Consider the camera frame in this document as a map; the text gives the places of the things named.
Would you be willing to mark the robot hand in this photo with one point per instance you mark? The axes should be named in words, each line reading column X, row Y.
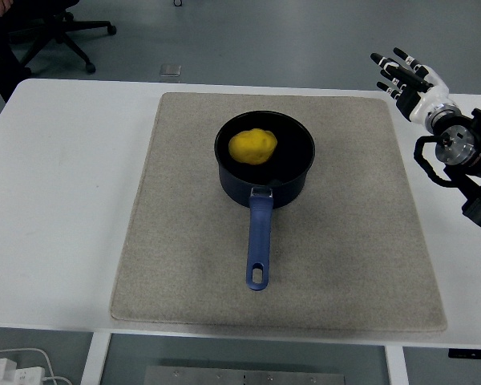
column 433, row 94

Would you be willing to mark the yellow potato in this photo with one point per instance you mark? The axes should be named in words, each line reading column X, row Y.
column 251, row 146

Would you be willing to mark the black table control panel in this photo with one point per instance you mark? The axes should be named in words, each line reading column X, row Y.
column 473, row 353

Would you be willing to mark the silver floor socket plate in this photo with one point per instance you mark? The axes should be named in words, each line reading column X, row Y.
column 170, row 70

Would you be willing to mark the white table leg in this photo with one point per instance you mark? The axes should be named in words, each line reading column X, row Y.
column 397, row 369
column 94, row 361

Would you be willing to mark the beige fabric mat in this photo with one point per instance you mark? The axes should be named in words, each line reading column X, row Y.
column 192, row 240

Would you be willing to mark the grey metal plate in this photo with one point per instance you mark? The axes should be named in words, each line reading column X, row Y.
column 244, row 376

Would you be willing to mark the black office chair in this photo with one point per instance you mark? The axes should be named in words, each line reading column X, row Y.
column 64, row 30

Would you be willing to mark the person's hand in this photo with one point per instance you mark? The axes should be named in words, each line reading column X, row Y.
column 3, row 6

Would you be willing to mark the white power strip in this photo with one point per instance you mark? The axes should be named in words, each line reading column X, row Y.
column 20, row 375

